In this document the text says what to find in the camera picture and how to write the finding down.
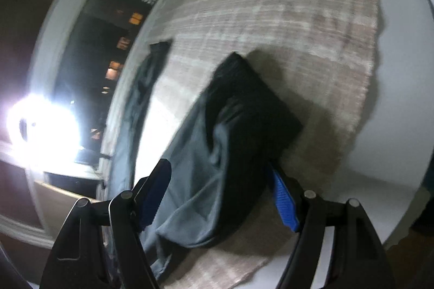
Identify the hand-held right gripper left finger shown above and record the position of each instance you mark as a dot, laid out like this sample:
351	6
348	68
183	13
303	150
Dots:
154	197

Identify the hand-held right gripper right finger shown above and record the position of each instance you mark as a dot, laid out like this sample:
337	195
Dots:
284	204

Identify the plaid blanket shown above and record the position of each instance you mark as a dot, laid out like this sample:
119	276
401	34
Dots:
271	21

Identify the grey-green garment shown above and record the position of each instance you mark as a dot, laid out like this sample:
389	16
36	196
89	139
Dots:
210	156

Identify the white bed sheet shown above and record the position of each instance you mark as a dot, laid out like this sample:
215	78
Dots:
400	106

